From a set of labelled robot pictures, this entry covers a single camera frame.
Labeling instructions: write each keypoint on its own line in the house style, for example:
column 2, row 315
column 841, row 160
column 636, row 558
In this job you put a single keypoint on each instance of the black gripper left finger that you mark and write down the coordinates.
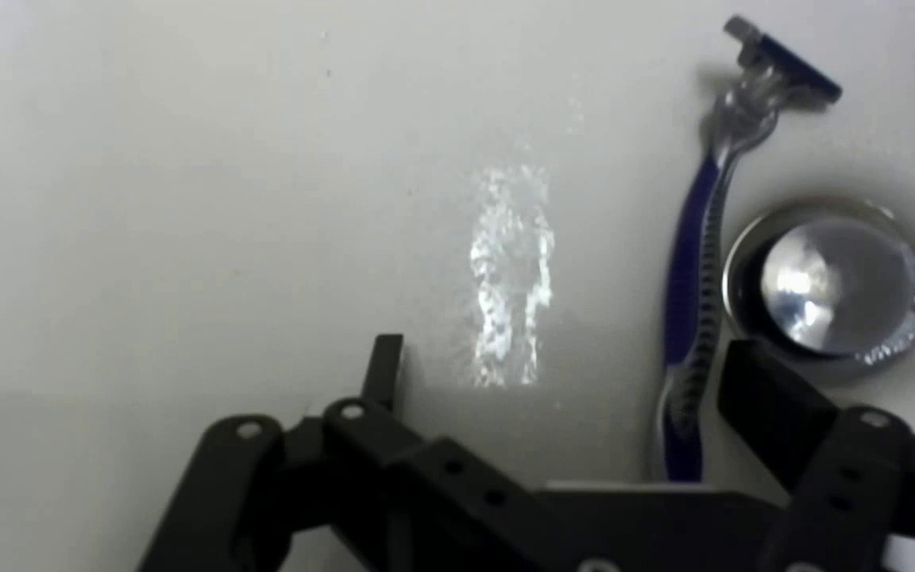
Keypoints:
column 397, row 501

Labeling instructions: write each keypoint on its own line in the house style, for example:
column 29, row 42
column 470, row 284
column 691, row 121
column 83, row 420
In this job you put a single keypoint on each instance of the chrome sink drain stopper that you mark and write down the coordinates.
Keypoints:
column 823, row 284

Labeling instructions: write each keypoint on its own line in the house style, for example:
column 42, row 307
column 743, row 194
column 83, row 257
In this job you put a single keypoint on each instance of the blue silver razor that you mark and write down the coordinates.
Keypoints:
column 743, row 114

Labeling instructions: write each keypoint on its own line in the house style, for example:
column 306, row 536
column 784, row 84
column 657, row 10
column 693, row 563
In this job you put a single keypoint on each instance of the white oval sink basin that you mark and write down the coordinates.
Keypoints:
column 217, row 204

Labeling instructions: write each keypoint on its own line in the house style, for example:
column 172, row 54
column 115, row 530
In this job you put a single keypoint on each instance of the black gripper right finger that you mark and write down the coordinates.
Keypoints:
column 849, row 471

